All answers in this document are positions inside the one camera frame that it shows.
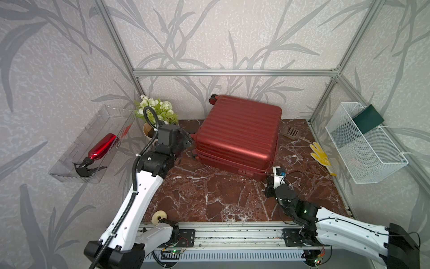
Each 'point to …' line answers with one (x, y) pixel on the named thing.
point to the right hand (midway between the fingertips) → (265, 176)
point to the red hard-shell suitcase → (239, 135)
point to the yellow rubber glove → (320, 156)
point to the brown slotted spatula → (293, 133)
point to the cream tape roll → (157, 216)
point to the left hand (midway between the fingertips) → (188, 136)
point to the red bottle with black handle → (101, 149)
